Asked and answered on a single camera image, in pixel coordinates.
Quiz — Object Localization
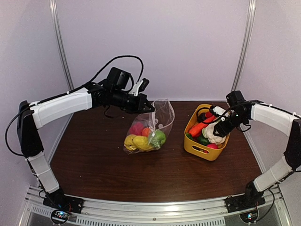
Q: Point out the white toy cauliflower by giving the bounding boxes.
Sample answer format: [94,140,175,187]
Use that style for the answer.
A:
[202,123,226,145]

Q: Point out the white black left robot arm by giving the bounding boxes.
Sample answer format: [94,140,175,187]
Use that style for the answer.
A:
[17,67,155,209]

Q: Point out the aluminium front rail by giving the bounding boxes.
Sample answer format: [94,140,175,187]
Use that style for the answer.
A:
[18,186,292,226]

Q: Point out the orange toy pumpkin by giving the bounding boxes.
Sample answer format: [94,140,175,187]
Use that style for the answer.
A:
[142,127,152,137]

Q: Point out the aluminium frame post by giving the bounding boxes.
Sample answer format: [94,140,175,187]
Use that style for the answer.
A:
[49,0,75,90]
[231,0,256,91]

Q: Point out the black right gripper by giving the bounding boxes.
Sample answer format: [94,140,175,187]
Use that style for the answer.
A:
[214,111,247,137]

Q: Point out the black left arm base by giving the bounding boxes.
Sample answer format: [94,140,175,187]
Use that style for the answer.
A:
[43,195,84,214]

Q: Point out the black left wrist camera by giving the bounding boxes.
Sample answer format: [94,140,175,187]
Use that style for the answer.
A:
[129,78,150,96]

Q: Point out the yellow plastic basket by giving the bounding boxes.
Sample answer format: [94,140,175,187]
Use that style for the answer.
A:
[184,104,230,161]

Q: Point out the green toy avocado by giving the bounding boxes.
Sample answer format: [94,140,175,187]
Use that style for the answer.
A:
[197,136,210,146]

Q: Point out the dark toy plum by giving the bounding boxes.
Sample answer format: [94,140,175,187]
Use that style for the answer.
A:
[197,112,207,123]

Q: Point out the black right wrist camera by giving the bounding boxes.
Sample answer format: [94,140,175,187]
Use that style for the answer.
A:
[209,105,230,118]

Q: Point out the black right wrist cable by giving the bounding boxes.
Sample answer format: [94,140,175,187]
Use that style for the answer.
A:
[195,106,226,124]

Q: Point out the green toy apple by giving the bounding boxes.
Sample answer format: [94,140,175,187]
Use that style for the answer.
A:
[151,130,166,147]

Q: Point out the left aluminium frame post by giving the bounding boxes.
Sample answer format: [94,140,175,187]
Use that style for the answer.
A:
[49,0,75,90]

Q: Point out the orange toy carrot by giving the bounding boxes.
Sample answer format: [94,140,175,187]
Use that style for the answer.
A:
[188,122,208,137]

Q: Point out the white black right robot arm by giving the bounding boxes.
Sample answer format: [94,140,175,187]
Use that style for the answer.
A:
[211,100,301,208]

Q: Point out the right aluminium frame post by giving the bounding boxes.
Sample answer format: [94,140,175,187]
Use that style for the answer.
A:
[231,0,256,91]

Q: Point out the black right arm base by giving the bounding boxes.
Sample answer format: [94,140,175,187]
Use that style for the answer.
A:
[224,181,265,213]

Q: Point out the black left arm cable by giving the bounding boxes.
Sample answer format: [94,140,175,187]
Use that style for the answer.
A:
[68,55,144,95]

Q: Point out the clear zip top bag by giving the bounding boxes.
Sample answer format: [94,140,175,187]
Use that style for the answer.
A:
[123,99,175,154]

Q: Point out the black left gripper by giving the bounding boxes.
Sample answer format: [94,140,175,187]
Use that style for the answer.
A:
[111,89,155,114]

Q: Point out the red toy bell pepper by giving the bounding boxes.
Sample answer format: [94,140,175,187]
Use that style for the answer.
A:
[129,123,145,136]

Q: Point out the yellow toy bell pepper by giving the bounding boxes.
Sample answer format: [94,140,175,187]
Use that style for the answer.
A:
[132,136,155,152]

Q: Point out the red toy apple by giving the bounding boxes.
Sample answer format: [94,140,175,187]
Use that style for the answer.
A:
[207,144,219,149]

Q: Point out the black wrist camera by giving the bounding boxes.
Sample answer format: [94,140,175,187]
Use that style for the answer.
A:
[129,78,150,96]
[209,105,230,118]

